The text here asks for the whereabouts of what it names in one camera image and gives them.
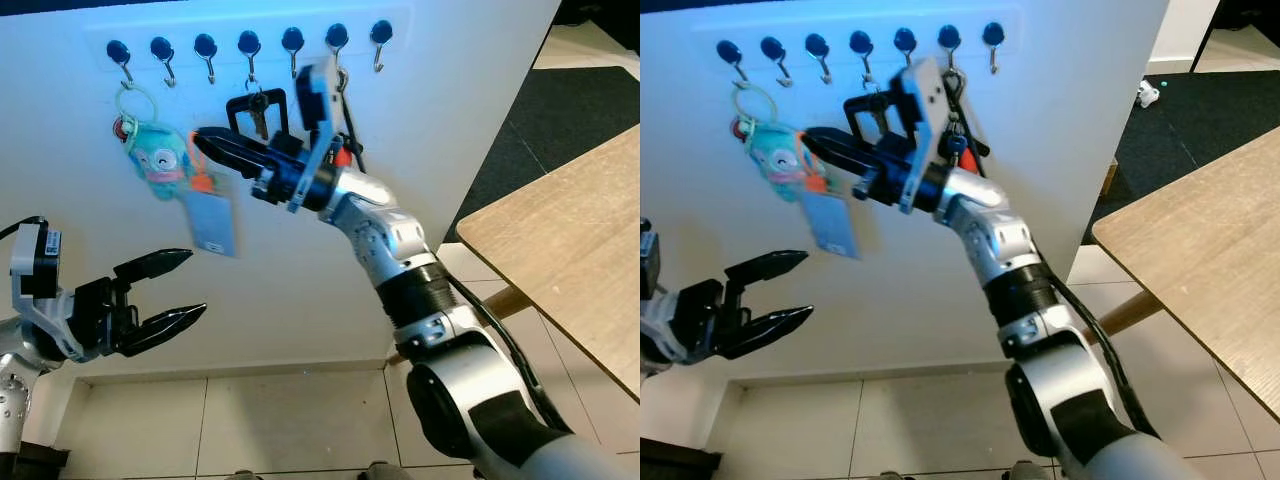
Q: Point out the dark grey floor rug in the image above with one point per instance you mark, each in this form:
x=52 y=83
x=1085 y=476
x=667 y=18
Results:
x=570 y=110
x=1220 y=110

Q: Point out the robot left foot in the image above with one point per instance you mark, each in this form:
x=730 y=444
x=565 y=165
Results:
x=243 y=476

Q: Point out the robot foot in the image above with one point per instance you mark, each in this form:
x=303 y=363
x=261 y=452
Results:
x=1025 y=472
x=243 y=476
x=384 y=472

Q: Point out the light wooden table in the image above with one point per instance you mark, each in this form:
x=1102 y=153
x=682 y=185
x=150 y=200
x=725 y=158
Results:
x=1200 y=240
x=570 y=230

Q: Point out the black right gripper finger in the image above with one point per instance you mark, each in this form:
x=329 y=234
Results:
x=230 y=142
x=852 y=164
x=245 y=164
x=840 y=142

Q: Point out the white hook rail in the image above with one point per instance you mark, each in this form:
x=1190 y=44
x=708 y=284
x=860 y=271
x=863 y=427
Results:
x=270 y=35
x=883 y=35

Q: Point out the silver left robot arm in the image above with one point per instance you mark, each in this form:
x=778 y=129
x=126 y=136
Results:
x=12 y=395

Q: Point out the red key fob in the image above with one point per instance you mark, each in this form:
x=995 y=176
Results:
x=343 y=155
x=967 y=160

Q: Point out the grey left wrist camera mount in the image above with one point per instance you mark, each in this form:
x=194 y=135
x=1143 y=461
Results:
x=650 y=320
x=40 y=262

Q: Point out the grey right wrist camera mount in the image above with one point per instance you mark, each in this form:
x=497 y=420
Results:
x=925 y=95
x=318 y=95

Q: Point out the blue key fob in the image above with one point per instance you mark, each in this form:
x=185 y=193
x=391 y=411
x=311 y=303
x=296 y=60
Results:
x=956 y=140

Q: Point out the blue-headed metal wall hook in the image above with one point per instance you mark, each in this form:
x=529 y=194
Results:
x=118 y=50
x=381 y=32
x=161 y=47
x=772 y=47
x=817 y=45
x=205 y=45
x=337 y=37
x=861 y=42
x=993 y=33
x=729 y=50
x=949 y=37
x=292 y=40
x=905 y=40
x=249 y=43

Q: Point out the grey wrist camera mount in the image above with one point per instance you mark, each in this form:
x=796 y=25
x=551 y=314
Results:
x=318 y=95
x=40 y=262
x=925 y=95
x=650 y=320

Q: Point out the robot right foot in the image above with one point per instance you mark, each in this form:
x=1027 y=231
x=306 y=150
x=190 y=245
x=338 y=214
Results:
x=1025 y=472
x=384 y=472

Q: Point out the black-headed metal key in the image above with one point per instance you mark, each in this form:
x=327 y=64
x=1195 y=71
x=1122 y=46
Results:
x=257 y=102
x=873 y=102

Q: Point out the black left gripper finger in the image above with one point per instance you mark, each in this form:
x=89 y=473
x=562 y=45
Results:
x=160 y=330
x=150 y=266
x=775 y=332
x=765 y=266

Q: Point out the grey key card tag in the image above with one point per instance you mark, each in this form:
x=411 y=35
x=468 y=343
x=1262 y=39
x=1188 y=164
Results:
x=833 y=225
x=212 y=225

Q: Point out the small white floor device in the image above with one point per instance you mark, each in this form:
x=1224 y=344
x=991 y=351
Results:
x=1148 y=95

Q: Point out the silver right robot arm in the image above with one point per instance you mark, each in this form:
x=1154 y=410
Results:
x=1000 y=235
x=395 y=235

